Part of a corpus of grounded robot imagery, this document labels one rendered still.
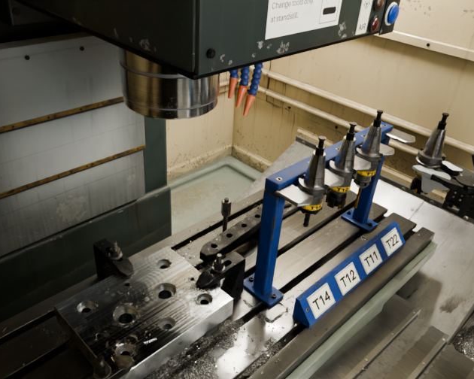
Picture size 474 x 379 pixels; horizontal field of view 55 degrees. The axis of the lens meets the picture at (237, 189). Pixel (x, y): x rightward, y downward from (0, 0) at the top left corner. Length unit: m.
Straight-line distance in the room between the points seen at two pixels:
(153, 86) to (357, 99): 1.15
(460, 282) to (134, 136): 1.08
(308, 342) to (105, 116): 0.76
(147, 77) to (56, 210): 0.70
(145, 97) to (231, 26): 0.22
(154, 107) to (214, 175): 1.48
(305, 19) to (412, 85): 1.03
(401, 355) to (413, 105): 0.81
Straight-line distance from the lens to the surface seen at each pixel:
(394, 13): 0.83
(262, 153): 2.13
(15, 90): 1.13
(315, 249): 1.29
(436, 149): 1.16
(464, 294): 1.56
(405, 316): 1.44
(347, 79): 1.76
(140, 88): 0.71
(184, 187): 2.07
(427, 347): 1.40
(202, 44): 0.51
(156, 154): 1.46
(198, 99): 0.71
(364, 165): 1.07
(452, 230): 1.67
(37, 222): 1.31
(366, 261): 1.24
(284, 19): 0.60
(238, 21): 0.54
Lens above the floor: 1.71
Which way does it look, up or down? 33 degrees down
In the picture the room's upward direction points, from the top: 4 degrees clockwise
